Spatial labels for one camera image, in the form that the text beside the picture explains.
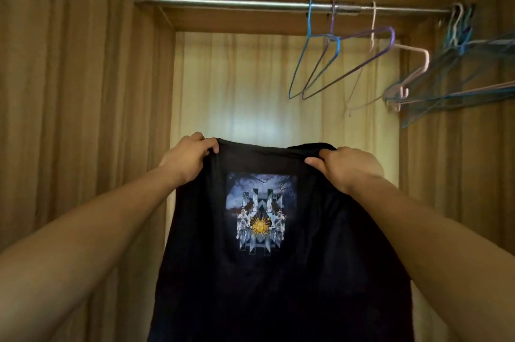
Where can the person's left hand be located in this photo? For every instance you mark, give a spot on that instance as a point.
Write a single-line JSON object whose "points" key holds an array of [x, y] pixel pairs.
{"points": [[187, 161]]}

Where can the wooden wardrobe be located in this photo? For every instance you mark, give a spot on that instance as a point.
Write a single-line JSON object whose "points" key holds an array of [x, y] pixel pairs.
{"points": [[80, 72]]}

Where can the person's left forearm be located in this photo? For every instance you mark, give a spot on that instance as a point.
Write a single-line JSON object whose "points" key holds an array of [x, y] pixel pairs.
{"points": [[80, 249]]}

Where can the person's right forearm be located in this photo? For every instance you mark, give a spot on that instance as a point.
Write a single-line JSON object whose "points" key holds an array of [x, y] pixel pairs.
{"points": [[442, 257]]}

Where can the metal hanging rod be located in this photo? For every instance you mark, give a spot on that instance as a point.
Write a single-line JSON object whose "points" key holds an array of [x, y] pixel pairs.
{"points": [[221, 3]]}

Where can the person's right hand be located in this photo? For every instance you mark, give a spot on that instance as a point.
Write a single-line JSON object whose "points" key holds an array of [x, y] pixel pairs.
{"points": [[350, 169]]}

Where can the black graphic t-shirt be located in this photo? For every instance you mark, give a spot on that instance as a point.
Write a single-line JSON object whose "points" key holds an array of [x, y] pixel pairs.
{"points": [[201, 273]]}

